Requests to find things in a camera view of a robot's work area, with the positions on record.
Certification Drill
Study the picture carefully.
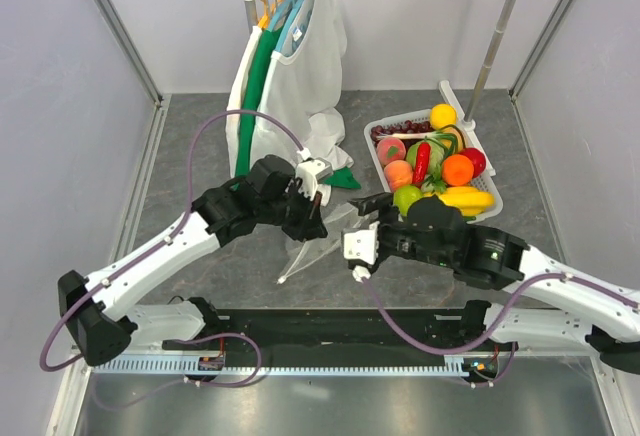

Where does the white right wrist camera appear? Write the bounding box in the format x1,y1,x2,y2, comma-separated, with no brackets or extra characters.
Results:
341,222,380,283

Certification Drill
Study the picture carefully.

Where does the green cabbage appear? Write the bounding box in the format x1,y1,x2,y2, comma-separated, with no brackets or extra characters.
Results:
405,139,449,178

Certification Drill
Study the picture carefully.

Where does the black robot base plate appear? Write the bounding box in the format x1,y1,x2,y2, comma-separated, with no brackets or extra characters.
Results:
162,296,516,370

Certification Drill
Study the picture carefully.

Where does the red grapes bunch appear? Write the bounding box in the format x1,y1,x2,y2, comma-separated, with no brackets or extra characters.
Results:
370,120,433,139

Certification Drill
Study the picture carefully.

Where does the aluminium frame rail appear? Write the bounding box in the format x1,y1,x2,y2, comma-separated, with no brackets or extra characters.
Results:
94,0,164,107

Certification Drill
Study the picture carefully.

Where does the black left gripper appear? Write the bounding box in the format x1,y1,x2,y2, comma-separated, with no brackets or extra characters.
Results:
258,182,327,243

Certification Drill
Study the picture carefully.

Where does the white plastic fruit basket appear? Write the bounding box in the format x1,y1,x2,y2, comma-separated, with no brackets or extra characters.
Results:
363,108,503,223

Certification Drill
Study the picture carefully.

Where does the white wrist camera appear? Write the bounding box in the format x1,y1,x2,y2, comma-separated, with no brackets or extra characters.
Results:
295,148,333,206
341,222,380,283

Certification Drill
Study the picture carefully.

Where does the clear zip top bag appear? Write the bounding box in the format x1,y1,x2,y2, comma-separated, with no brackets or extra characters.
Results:
275,199,374,286

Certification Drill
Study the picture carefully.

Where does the green parsley sprig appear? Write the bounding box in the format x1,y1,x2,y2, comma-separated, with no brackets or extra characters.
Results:
421,167,447,194

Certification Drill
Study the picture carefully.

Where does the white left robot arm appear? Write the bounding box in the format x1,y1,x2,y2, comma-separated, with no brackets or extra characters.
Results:
57,155,332,366

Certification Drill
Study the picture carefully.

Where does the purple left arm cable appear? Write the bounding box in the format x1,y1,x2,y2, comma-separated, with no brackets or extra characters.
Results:
39,109,307,373

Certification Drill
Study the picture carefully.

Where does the yellow lemon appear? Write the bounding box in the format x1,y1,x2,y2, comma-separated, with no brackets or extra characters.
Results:
429,103,457,130

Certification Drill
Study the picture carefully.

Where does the yellow banana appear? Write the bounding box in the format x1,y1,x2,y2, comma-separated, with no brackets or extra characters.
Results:
438,186,495,217

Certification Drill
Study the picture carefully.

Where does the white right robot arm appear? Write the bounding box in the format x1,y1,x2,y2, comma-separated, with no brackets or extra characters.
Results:
342,193,639,374

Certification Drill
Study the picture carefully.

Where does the white mesh t-shirt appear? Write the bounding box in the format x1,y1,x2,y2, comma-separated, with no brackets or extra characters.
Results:
258,0,352,169

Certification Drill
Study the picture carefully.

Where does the green lime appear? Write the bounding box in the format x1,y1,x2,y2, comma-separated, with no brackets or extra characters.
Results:
393,185,423,217

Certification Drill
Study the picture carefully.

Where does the red apple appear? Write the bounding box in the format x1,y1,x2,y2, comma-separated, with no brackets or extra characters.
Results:
460,147,487,179

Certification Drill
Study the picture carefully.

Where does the green t-shirt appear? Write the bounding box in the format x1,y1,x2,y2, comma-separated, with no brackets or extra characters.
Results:
233,30,361,190

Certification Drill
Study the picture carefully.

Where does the orange fruit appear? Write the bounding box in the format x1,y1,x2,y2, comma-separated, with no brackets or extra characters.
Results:
441,154,474,186

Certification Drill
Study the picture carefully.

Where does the white cable duct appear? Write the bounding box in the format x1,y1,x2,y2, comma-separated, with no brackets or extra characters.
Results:
94,354,469,377

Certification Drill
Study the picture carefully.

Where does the peach with green leaf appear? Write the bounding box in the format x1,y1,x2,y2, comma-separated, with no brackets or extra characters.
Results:
376,137,406,167

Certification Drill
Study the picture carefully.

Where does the red chili pepper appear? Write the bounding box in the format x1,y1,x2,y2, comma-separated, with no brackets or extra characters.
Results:
412,142,431,185

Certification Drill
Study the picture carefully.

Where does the blue clothes hanger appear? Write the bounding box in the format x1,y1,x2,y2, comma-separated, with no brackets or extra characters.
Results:
261,0,315,42

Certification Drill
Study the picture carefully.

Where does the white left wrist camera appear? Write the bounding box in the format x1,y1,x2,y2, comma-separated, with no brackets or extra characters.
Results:
295,148,333,206

